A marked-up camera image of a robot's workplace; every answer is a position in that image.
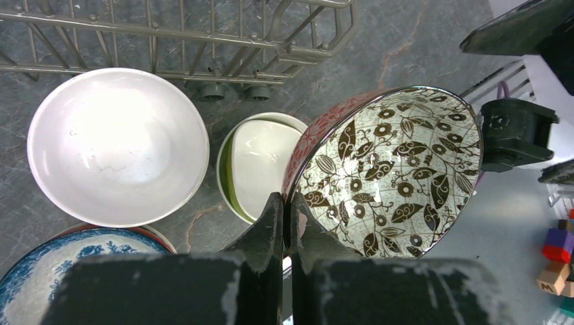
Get coloured toy blocks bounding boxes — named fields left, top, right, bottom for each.
left=536, top=209, right=573, bottom=319

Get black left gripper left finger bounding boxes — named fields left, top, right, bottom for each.
left=42, top=192, right=284, bottom=324

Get grey wire dish rack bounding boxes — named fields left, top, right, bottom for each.
left=1, top=1, right=359, bottom=102

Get white upper bowl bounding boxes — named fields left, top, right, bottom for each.
left=27, top=68, right=210, bottom=228

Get white outer bowl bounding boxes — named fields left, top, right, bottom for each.
left=216, top=111, right=309, bottom=226

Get floral brown patterned bowl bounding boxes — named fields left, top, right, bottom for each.
left=282, top=85, right=483, bottom=259

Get pink bowl under blue bowl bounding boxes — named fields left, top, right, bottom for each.
left=52, top=223, right=177, bottom=254

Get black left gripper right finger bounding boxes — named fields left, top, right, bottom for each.
left=289, top=194, right=514, bottom=324

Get blue floral bowl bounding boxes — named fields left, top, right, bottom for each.
left=1, top=227, right=171, bottom=324

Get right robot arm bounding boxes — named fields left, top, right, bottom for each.
left=283, top=86, right=573, bottom=324

